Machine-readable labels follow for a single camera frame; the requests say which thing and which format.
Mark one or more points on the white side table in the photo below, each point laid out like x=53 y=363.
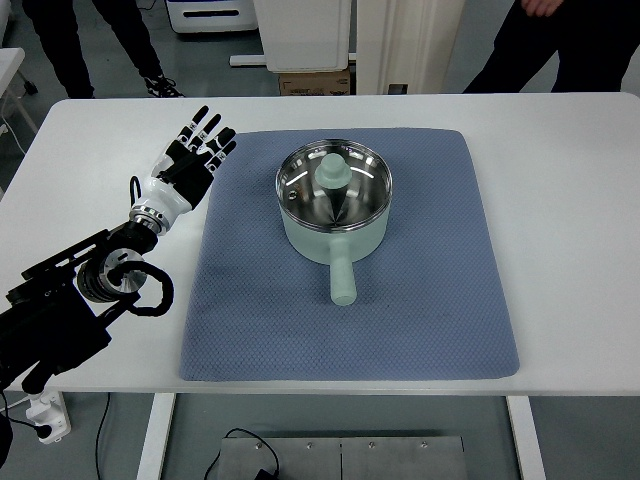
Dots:
x=11 y=61

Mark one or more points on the green pot with handle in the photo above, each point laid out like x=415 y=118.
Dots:
x=338 y=250

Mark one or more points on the person in black left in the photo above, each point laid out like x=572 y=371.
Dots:
x=66 y=44

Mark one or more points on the white appliance with slot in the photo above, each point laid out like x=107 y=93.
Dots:
x=194 y=17

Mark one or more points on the person in black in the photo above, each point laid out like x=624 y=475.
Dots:
x=594 y=42
x=66 y=44

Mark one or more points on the white cabinet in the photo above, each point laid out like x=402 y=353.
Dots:
x=391 y=43

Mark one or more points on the glass lid green knob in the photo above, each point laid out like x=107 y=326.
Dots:
x=334 y=184

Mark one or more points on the white robotic hand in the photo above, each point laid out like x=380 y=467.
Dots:
x=179 y=179

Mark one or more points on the cardboard box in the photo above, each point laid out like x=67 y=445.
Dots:
x=336 y=83

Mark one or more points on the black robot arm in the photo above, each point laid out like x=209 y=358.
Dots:
x=59 y=316

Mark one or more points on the grey metal base plate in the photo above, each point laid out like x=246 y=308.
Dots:
x=342 y=458

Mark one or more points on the white table leg frame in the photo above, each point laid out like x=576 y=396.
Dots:
x=520 y=415

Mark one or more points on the white power strip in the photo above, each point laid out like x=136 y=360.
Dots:
x=49 y=414

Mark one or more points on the person in black right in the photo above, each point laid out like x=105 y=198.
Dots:
x=594 y=42

